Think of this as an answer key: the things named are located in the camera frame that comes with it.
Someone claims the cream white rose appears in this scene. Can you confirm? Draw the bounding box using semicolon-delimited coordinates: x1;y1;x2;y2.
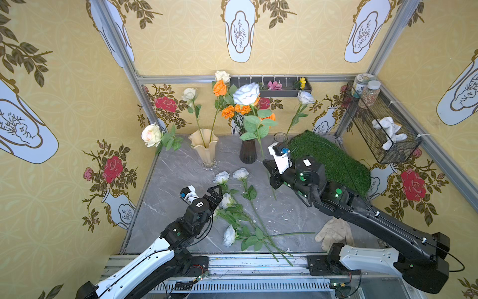
211;71;231;133
141;124;184;156
182;88;206;148

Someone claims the glass jar with label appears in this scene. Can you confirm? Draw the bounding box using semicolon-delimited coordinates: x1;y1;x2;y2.
352;73;375;98

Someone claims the black wire wall basket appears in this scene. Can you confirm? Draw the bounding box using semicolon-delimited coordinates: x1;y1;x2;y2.
335;82;422;164

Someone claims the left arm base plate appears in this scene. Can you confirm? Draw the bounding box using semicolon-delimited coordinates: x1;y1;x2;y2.
179;255;209;277

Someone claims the orange rose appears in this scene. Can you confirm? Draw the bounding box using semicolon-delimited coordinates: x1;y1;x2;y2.
266;113;276;121
212;80;239;130

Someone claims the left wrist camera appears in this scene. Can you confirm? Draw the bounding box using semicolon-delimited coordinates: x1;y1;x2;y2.
180;185;199;205

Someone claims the orange marigold flower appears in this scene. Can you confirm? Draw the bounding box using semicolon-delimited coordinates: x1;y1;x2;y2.
221;105;236;119

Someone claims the white plush toy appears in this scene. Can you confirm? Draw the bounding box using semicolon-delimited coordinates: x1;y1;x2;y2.
372;117;408;151

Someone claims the cream wavy glass vase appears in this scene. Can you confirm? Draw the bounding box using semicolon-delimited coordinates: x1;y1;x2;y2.
189;129;219;170

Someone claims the grey wall planter tray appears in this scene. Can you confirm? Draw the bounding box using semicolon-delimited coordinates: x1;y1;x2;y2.
230;75;312;98

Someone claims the pale blue white rose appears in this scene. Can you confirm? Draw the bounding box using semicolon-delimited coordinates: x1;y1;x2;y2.
286;90;315;138

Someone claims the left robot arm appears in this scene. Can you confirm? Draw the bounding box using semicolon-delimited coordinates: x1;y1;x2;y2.
75;188;223;299

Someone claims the green artificial grass mat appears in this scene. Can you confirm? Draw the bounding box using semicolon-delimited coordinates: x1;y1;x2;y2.
288;130;371;198

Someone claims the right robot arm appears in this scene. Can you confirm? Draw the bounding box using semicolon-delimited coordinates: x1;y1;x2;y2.
263;154;451;294

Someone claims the purple ribbed glass vase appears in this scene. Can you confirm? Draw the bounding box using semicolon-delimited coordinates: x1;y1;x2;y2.
239;140;257;164

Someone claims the beige work glove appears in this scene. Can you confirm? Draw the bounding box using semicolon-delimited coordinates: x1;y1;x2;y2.
314;218;355;252

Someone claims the jar of coloured beads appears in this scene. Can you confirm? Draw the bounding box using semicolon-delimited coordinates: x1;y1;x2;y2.
358;80;381;109

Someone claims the pink flower in tray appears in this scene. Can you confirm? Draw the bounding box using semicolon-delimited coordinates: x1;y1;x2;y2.
267;81;283;91

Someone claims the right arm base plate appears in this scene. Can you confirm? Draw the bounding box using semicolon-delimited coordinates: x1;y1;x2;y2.
306;255;361;276

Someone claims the yellow flower in tray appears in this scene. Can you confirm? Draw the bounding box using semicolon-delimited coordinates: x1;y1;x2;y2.
299;77;307;90

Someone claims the clear glass vase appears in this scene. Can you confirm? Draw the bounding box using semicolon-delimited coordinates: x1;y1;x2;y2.
273;132;288;147

